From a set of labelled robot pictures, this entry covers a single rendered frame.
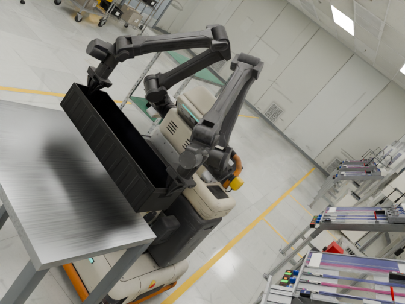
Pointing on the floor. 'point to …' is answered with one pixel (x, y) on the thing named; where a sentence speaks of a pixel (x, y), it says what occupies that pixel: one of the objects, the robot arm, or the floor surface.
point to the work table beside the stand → (61, 200)
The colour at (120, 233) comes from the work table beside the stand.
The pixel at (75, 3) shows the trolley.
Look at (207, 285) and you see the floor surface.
